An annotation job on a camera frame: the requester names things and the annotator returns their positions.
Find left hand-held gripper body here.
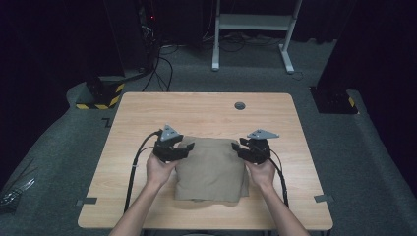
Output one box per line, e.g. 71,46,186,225
152,123,183,163

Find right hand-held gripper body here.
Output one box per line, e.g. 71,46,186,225
245,128,280,165

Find khaki shorts with black drawstring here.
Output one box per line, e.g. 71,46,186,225
173,136,250,204

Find person's right hand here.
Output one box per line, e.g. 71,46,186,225
245,158,277,192

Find person's left hand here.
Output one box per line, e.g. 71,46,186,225
146,151,180,190

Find grey tape strip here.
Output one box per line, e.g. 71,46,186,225
76,197,98,207
313,194,334,204

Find black yellow striped stand base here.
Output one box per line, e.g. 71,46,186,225
76,76,126,111

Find black stand base yellow mark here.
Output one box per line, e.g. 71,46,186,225
309,86,359,115

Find dark equipment rack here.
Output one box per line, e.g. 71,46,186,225
136,0,161,72

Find folded metal tripod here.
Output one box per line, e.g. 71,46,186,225
0,158,36,210

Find black curtain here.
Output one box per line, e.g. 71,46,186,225
0,0,126,171
316,0,417,195

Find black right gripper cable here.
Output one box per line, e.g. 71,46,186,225
268,148,289,208

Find black floor cables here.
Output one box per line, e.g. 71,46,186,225
141,32,175,92

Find cable bundle under stand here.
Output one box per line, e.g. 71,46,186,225
203,30,283,53

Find white metal stand frame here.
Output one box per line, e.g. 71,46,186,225
211,0,303,75

